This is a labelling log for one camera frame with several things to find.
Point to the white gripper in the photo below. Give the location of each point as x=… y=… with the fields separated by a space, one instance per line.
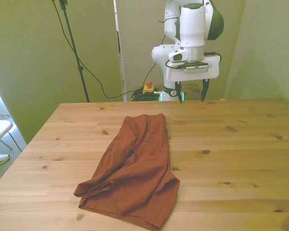
x=213 y=71

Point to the rust brown shorts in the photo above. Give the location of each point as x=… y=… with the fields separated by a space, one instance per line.
x=139 y=168

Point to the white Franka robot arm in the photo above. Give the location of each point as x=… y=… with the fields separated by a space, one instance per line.
x=192 y=24

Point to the yellow emergency stop box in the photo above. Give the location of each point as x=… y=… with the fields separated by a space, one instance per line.
x=148 y=89

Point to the black tripod stand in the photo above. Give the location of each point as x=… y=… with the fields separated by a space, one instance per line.
x=73 y=45

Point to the white sneaker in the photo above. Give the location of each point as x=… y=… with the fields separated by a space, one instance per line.
x=1 y=158

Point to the wooden robot pedestal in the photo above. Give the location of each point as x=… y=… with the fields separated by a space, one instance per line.
x=195 y=91

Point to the flat grey wrist camera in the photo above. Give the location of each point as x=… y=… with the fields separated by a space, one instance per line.
x=197 y=68

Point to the white vertical frame strip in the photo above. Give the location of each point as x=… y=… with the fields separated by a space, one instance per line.
x=121 y=72

